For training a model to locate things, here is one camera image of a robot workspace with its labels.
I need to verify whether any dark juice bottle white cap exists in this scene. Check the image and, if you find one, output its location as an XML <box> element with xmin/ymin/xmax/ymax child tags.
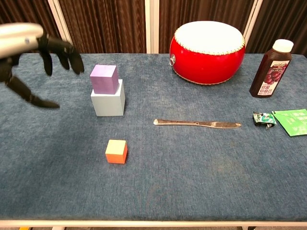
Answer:
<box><xmin>249</xmin><ymin>39</ymin><xmax>295</xmax><ymax>98</ymax></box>

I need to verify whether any medium purple cube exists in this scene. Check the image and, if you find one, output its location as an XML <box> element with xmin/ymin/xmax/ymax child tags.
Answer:
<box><xmin>89</xmin><ymin>64</ymin><xmax>119</xmax><ymax>94</ymax></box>

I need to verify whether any small green module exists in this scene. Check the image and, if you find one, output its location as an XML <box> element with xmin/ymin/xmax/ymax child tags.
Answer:
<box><xmin>252</xmin><ymin>111</ymin><xmax>277</xmax><ymax>130</ymax></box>

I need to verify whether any red drum white skin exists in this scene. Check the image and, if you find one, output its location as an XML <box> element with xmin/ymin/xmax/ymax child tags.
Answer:
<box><xmin>169</xmin><ymin>21</ymin><xmax>246</xmax><ymax>86</ymax></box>

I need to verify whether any small orange yellow cube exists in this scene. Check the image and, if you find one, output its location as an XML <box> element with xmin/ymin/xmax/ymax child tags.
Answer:
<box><xmin>105</xmin><ymin>139</ymin><xmax>128</xmax><ymax>165</ymax></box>

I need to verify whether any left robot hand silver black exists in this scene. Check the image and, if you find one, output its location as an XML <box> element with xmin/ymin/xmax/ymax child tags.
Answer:
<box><xmin>0</xmin><ymin>23</ymin><xmax>85</xmax><ymax>109</ymax></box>

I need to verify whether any metal table knife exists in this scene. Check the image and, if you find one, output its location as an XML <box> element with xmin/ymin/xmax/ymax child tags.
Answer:
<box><xmin>153</xmin><ymin>118</ymin><xmax>242</xmax><ymax>129</ymax></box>

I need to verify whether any large light blue cube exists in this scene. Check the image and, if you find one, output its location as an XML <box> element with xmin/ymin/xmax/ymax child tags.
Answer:
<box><xmin>90</xmin><ymin>79</ymin><xmax>126</xmax><ymax>117</ymax></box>

